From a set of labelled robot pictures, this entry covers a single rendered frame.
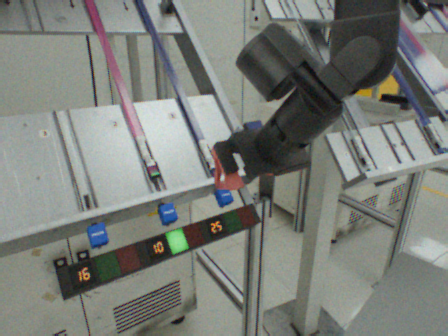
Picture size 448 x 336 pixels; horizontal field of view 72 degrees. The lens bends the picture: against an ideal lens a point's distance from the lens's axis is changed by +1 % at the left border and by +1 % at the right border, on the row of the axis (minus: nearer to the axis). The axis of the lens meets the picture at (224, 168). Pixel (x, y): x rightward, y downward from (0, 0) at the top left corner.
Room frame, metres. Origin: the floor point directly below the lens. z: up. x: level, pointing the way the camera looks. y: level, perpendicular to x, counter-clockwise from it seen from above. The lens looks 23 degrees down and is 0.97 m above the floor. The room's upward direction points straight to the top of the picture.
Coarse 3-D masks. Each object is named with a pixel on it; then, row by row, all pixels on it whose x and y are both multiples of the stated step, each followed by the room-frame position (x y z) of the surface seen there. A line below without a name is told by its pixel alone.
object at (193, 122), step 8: (136, 0) 0.79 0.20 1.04; (144, 8) 0.77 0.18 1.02; (144, 16) 0.76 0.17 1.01; (152, 24) 0.75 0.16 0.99; (152, 32) 0.73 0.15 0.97; (160, 40) 0.72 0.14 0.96; (160, 48) 0.70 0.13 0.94; (160, 56) 0.69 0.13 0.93; (168, 64) 0.67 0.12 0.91; (168, 72) 0.66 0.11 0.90; (176, 80) 0.65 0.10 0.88; (176, 88) 0.63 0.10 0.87; (184, 96) 0.62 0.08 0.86; (184, 104) 0.61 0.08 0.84; (192, 112) 0.60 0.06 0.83; (192, 120) 0.59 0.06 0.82; (192, 128) 0.58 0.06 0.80; (200, 128) 0.58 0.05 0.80; (200, 136) 0.56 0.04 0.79
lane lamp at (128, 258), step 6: (132, 246) 0.39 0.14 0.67; (120, 252) 0.38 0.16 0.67; (126, 252) 0.38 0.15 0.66; (132, 252) 0.38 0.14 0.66; (120, 258) 0.37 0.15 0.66; (126, 258) 0.37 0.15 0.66; (132, 258) 0.38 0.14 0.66; (138, 258) 0.38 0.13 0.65; (120, 264) 0.37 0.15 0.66; (126, 264) 0.37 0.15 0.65; (132, 264) 0.37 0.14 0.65; (138, 264) 0.37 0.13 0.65; (126, 270) 0.36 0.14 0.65
